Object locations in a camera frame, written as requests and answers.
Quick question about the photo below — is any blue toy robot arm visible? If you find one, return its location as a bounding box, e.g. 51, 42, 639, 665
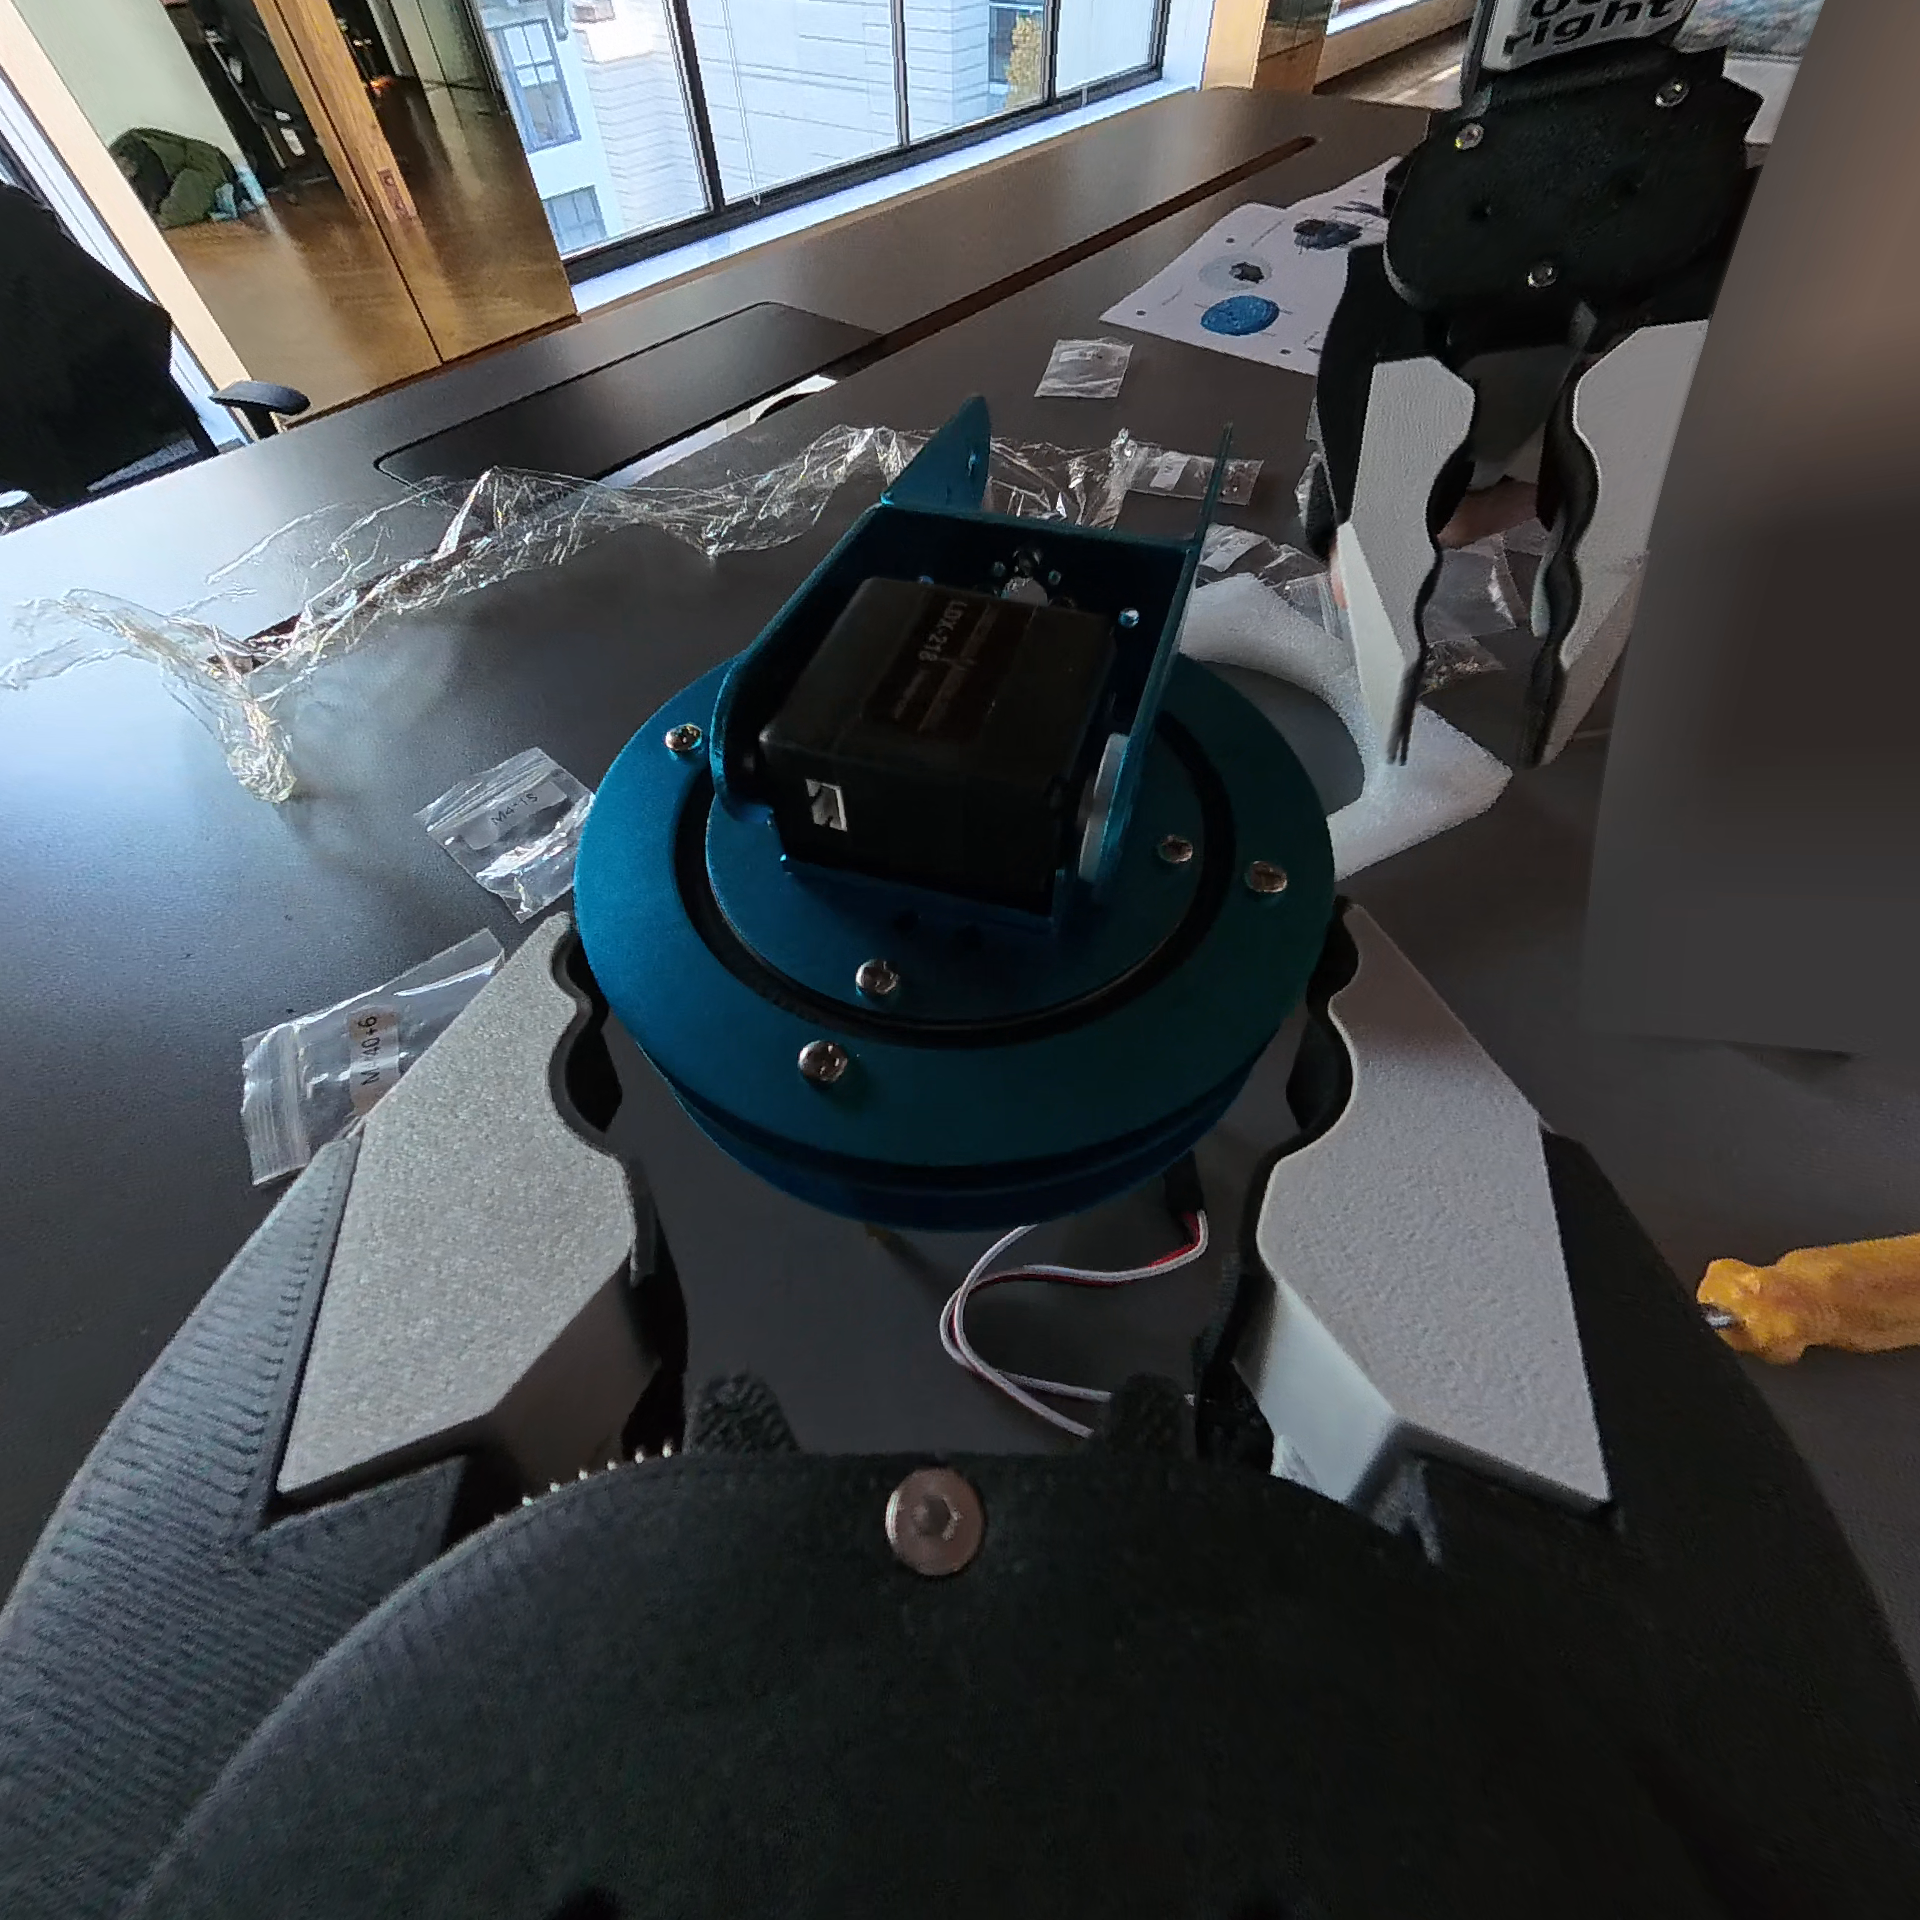
575, 392, 1338, 1239

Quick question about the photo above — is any dark grey desk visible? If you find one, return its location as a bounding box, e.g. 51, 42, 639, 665
0, 85, 1920, 1515

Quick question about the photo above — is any red white servo cable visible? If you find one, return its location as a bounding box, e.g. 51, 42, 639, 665
939, 1165, 1216, 1446

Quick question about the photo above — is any yellow handled screwdriver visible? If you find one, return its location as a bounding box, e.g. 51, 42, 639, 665
1696, 1231, 1920, 1365

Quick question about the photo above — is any white foam piece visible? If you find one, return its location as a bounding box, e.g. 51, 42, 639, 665
1181, 574, 1511, 883

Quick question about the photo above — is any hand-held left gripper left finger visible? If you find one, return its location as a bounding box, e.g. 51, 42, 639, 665
272, 910, 671, 1513

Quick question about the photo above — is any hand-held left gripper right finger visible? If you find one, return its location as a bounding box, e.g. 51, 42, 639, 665
1193, 898, 1620, 1513

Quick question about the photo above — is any black office chair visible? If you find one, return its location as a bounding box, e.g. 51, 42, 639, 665
0, 183, 312, 515

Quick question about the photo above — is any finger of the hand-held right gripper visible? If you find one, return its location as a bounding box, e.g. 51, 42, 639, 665
1525, 284, 1720, 775
1301, 284, 1485, 770

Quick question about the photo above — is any printed paper sheet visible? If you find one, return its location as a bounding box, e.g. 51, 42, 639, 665
1097, 157, 1399, 376

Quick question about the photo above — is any clear plastic wrap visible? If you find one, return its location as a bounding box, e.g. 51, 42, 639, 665
0, 420, 1152, 809

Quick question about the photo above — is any green jacket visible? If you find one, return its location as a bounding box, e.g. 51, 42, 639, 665
109, 127, 263, 231

